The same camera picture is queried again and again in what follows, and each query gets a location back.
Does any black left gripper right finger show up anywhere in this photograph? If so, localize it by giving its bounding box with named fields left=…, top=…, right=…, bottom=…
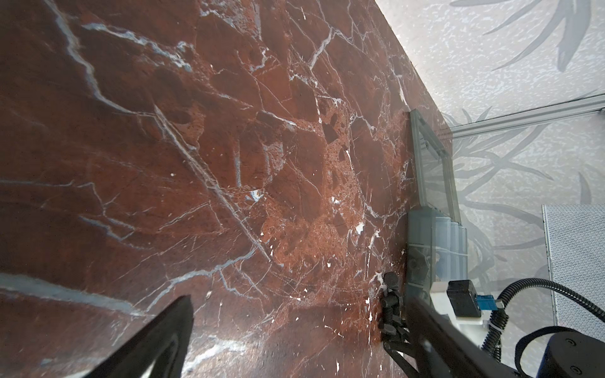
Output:
left=406, top=299, right=515, bottom=377

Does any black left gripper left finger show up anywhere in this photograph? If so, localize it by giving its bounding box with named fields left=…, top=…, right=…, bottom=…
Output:
left=87, top=295, right=194, bottom=377

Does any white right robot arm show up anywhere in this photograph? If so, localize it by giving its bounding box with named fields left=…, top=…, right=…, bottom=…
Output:
left=481, top=278, right=604, bottom=377

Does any black hex bolt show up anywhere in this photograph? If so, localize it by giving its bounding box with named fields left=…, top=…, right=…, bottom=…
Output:
left=379, top=305, right=403, bottom=336

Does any black socket screw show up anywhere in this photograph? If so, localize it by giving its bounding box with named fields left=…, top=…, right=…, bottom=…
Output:
left=381, top=272, right=401, bottom=308

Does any clear plastic organizer box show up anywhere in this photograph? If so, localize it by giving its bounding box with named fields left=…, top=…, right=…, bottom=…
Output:
left=406, top=110, right=469, bottom=304

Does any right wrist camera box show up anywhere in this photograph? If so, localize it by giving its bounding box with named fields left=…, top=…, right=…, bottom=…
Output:
left=446, top=280, right=504, bottom=318

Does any white wire mesh basket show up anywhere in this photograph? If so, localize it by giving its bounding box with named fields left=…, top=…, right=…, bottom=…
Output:
left=542, top=204, right=604, bottom=341

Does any aluminium frame post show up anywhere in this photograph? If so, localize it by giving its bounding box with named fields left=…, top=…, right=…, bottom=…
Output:
left=450, top=94, right=604, bottom=139

